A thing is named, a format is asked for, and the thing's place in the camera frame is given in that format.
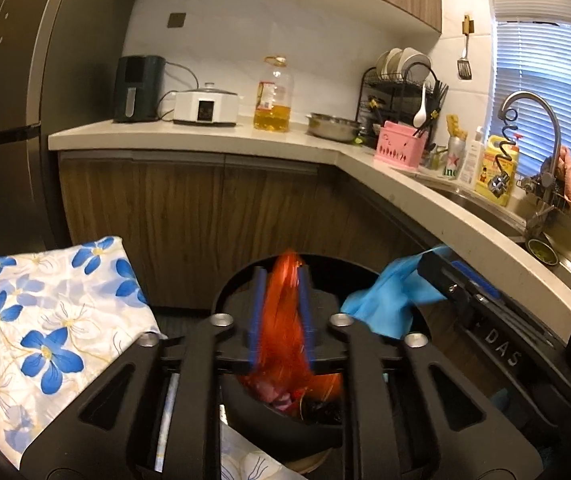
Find green and white beer can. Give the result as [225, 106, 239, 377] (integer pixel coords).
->
[443, 135, 467, 181]

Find cooker cable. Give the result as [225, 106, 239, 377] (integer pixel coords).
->
[158, 91, 178, 121]

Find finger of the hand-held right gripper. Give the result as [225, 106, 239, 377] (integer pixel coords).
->
[417, 249, 516, 331]
[450, 259, 563, 348]

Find white electric cooker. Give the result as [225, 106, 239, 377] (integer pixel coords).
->
[172, 82, 240, 127]

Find yellow detergent bottle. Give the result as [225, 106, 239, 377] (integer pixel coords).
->
[475, 134, 520, 207]

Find blue rubber glove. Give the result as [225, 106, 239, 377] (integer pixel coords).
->
[340, 245, 449, 341]

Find steel sink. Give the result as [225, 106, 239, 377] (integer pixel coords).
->
[425, 180, 531, 241]

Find kitchen counter with wooden cabinets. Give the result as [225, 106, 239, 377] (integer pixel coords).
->
[48, 120, 571, 331]

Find wire sink caddy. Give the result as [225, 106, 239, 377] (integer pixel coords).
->
[518, 175, 571, 221]

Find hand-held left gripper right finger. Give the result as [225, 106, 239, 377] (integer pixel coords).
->
[298, 266, 546, 480]

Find red plastic bag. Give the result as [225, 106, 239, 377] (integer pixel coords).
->
[242, 249, 343, 411]

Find black dish rack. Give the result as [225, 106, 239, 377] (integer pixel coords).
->
[360, 62, 449, 148]

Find grey refrigerator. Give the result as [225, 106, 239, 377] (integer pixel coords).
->
[0, 0, 138, 251]

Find white plastic bottle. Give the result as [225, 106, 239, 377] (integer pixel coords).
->
[460, 126, 486, 186]

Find hanging metal spatula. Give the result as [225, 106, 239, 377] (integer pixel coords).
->
[457, 14, 475, 81]

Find steel faucet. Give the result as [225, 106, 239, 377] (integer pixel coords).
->
[488, 91, 563, 241]

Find pink utensil holder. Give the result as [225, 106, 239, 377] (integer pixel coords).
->
[374, 121, 427, 168]

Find cooking oil bottle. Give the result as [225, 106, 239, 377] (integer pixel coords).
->
[252, 56, 295, 133]

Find dark green air fryer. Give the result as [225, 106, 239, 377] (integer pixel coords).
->
[114, 55, 167, 123]

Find pink plastic bag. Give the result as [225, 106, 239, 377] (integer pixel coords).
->
[260, 380, 297, 412]

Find blue floral tablecloth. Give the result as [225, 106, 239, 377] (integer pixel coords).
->
[0, 235, 291, 480]

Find steel sink strainer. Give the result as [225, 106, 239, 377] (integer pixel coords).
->
[528, 237, 561, 266]

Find white plate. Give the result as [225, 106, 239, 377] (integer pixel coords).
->
[375, 47, 403, 79]
[398, 46, 433, 81]

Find window blind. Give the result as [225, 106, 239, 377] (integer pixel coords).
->
[493, 20, 571, 221]

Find air fryer cable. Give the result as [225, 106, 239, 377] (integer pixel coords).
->
[165, 62, 201, 92]

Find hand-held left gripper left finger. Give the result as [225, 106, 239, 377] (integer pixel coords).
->
[19, 266, 268, 480]

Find steel bowl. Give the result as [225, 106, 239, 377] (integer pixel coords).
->
[306, 112, 363, 142]

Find black plastic bag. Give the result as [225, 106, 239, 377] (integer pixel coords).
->
[295, 395, 342, 427]

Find white ladle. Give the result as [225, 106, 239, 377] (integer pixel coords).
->
[413, 82, 429, 128]

